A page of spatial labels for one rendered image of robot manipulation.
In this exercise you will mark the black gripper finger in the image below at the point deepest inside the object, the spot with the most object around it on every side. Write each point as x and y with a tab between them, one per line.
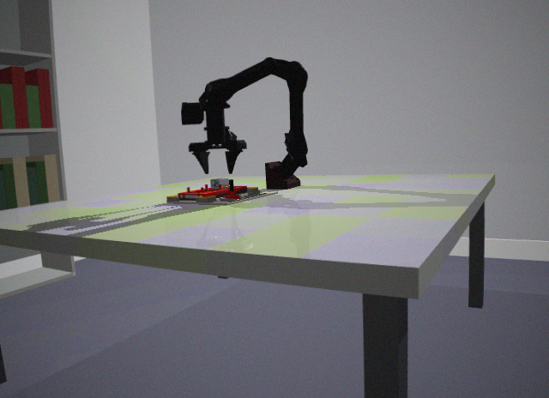
202	158
231	157

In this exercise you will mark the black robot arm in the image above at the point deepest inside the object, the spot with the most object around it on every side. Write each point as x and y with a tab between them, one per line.
218	92

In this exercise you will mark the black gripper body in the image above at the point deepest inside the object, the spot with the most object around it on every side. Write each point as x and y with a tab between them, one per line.
216	135

